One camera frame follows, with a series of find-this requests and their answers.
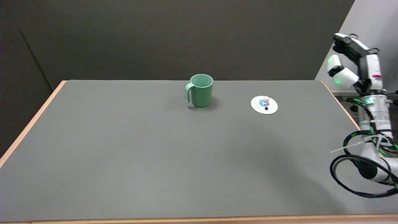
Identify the green plastic mug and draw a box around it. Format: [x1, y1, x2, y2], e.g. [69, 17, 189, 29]
[185, 74, 214, 108]

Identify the small white round plate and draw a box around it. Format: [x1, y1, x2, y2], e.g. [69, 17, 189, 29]
[251, 96, 278, 115]

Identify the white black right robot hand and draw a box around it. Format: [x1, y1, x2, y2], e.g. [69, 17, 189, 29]
[326, 33, 383, 94]

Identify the grey table mat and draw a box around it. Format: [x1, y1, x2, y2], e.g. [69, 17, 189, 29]
[0, 80, 398, 222]

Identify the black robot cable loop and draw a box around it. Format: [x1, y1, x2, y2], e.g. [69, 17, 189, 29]
[330, 130, 398, 198]

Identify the grey office chair base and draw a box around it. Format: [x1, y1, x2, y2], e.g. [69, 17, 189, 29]
[350, 90, 398, 113]

